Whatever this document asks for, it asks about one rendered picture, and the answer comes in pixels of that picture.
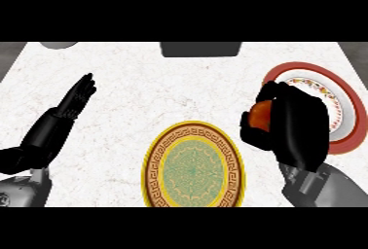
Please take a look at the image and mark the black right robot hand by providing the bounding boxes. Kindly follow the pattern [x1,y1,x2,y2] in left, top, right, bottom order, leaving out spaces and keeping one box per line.
[238,80,332,173]

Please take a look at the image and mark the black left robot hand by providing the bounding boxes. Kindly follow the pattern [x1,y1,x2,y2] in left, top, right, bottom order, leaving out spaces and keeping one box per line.
[0,72,97,175]

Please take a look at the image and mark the red tomato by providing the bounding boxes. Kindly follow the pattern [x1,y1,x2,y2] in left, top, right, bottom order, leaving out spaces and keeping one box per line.
[247,99,275,133]

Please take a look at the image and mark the red rimmed white plate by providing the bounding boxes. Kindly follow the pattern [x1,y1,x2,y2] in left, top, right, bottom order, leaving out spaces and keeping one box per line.
[260,61,368,156]

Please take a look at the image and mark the yellow rimmed green plate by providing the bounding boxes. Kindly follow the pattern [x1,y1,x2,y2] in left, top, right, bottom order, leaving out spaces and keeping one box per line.
[140,120,247,208]

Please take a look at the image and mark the grey round object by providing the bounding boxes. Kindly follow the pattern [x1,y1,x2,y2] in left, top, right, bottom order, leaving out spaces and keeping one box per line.
[38,42,80,51]

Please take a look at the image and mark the dark grey appliance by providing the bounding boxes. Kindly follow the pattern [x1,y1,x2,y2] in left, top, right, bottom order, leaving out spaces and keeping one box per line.
[159,42,242,58]

